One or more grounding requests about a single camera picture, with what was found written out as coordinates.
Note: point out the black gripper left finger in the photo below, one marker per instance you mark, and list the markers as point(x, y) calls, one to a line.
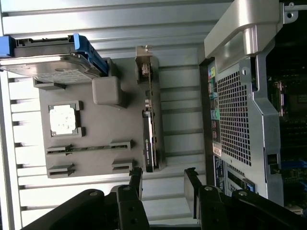
point(72, 210)

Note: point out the open black PC case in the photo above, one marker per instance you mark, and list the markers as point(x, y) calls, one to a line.
point(235, 107)

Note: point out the green motherboard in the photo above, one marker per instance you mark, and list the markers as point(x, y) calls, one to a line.
point(292, 134)

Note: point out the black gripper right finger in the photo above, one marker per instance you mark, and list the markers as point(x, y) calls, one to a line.
point(251, 210)

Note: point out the green RAM stick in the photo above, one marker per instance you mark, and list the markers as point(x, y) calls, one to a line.
point(96, 148)

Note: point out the grey plastic parts rack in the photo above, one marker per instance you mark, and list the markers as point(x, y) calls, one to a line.
point(100, 134)

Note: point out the CPU socket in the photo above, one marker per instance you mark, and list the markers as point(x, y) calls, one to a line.
point(295, 98)

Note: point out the silver CPU chip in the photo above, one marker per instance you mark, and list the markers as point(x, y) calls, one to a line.
point(63, 119)

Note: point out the hard disk in blue carrier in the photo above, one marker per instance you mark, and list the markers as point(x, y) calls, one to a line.
point(52, 64)

